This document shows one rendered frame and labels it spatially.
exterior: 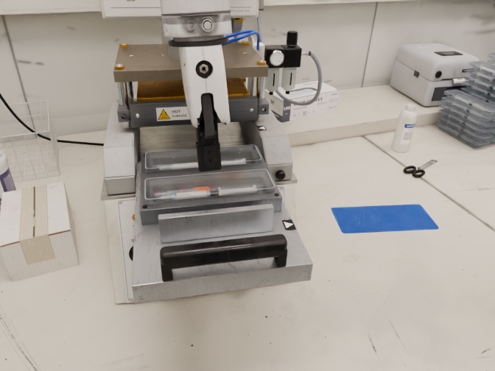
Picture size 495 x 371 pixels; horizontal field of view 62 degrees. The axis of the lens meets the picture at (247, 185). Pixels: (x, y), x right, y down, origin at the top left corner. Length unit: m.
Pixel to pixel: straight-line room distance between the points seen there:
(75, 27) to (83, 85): 0.17
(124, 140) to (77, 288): 0.29
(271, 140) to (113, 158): 0.28
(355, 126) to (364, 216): 0.44
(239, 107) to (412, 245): 0.48
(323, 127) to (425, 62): 0.46
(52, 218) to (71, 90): 0.61
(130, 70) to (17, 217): 0.36
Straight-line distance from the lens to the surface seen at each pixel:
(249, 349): 0.71
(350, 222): 0.98
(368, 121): 1.40
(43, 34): 1.35
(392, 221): 1.02
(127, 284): 0.77
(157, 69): 0.75
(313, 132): 1.29
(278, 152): 0.74
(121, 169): 0.72
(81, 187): 1.12
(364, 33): 1.68
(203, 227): 0.54
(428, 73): 1.58
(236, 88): 0.81
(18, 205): 0.94
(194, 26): 0.51
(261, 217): 0.55
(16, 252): 0.85
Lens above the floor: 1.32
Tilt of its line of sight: 32 degrees down
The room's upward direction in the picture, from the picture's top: 2 degrees clockwise
